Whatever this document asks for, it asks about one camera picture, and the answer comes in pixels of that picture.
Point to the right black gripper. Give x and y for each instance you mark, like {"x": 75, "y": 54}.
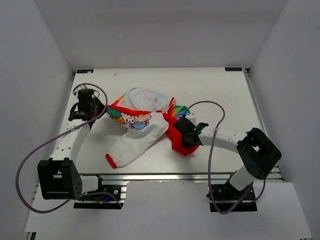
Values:
{"x": 185, "y": 143}

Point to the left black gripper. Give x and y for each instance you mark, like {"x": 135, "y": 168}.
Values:
{"x": 98, "y": 101}

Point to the white red cartoon jacket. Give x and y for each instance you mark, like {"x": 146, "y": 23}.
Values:
{"x": 148, "y": 115}

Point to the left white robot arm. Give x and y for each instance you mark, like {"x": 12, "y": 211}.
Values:
{"x": 64, "y": 157}

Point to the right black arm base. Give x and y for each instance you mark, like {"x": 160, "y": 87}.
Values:
{"x": 224, "y": 198}

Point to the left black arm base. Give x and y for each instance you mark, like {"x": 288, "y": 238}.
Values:
{"x": 109, "y": 195}

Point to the left blue corner label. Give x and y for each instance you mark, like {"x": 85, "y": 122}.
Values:
{"x": 84, "y": 71}

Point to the blue corner label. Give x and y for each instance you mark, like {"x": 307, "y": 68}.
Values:
{"x": 233, "y": 69}
{"x": 84, "y": 71}

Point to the right blue corner label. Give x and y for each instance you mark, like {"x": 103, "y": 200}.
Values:
{"x": 233, "y": 69}

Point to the aluminium front rail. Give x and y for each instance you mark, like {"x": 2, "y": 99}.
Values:
{"x": 162, "y": 177}

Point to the aluminium rail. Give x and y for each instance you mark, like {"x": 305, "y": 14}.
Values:
{"x": 162, "y": 177}
{"x": 255, "y": 100}

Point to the aluminium right side rail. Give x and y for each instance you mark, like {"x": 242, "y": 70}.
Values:
{"x": 255, "y": 100}

